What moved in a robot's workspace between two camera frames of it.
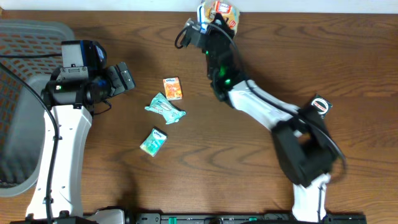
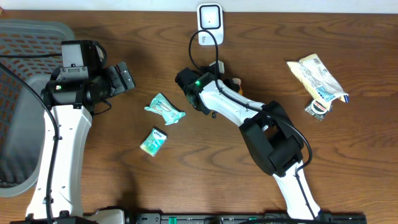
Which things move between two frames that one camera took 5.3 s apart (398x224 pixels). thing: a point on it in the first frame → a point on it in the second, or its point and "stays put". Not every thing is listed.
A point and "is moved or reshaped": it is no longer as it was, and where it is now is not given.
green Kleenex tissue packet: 153,142 stays put
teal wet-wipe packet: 161,105 stays put
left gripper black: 116,79 stays put
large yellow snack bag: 206,10 → 323,84
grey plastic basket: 30,50 stays put
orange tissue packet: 173,89 is moved or reshaped
